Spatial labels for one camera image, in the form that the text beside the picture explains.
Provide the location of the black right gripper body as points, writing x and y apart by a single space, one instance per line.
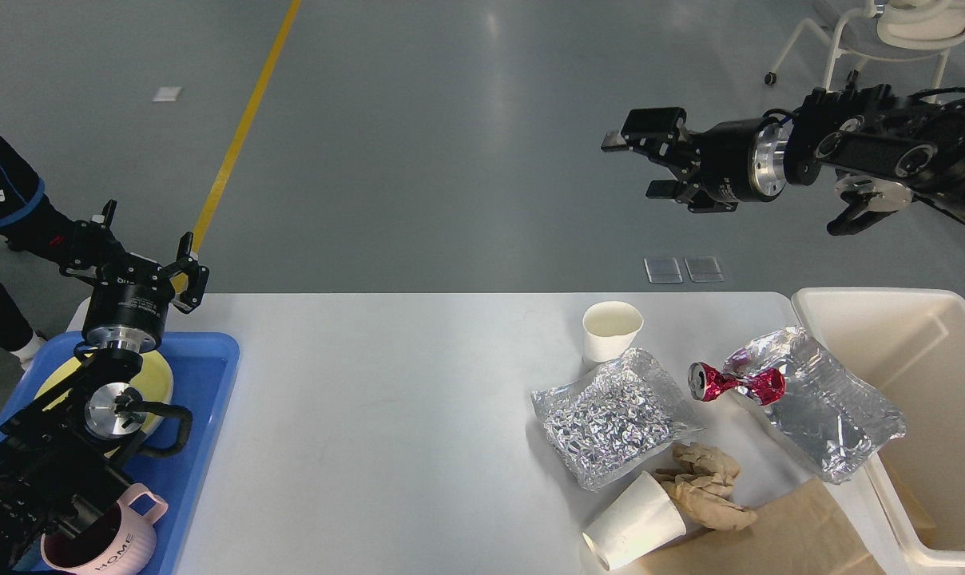
739 161

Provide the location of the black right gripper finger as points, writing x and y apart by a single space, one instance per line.
658 134
698 192

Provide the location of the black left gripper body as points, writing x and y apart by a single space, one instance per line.
127 310

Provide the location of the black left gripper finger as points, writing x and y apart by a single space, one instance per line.
183 282
96 257

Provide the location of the yellow plastic plate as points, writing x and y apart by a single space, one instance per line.
155 375

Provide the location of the pink HOME mug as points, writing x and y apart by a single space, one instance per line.
122 541

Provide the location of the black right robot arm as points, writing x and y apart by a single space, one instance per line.
888 152

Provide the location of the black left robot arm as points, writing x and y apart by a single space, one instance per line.
63 455

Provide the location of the blue plastic tray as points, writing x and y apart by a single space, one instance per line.
204 366

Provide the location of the clear floor plate right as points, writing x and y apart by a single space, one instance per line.
704 269

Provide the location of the clear floor plate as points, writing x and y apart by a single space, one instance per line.
704 269
663 270

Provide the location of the clear floor plate left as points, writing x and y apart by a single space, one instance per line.
663 270

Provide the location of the person in black jacket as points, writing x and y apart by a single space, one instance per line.
30 222

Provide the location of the pink white plate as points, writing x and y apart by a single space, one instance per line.
158 392

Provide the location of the upright white paper cup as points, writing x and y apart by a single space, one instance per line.
609 329

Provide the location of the white floor marker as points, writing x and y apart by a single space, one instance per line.
166 94

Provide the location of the white office chair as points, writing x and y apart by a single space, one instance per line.
893 31

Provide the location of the crushed red soda can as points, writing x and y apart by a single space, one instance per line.
763 388

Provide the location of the silver foil bag left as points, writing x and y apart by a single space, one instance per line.
616 417

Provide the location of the silver foil bag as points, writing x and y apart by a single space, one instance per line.
828 419
616 417

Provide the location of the beige plastic bin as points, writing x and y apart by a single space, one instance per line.
910 345

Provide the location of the silver foil bag right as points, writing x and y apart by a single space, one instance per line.
828 419

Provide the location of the crumpled brown paper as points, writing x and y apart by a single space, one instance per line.
701 486

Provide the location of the lying white paper cup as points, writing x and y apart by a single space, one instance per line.
642 519

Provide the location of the flat brown paper sheet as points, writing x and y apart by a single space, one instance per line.
804 532

